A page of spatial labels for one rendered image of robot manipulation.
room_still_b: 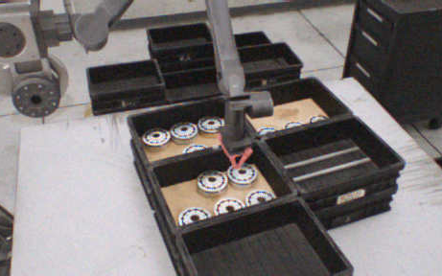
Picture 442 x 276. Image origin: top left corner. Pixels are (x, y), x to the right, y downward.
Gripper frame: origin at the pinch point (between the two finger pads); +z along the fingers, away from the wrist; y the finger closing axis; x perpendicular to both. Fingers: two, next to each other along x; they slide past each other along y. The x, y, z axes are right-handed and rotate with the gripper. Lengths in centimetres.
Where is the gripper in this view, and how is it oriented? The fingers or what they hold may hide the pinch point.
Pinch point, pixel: (233, 159)
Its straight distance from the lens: 141.8
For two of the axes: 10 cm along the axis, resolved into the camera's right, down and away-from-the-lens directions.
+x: -9.4, 2.0, -2.8
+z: -0.2, 7.9, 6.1
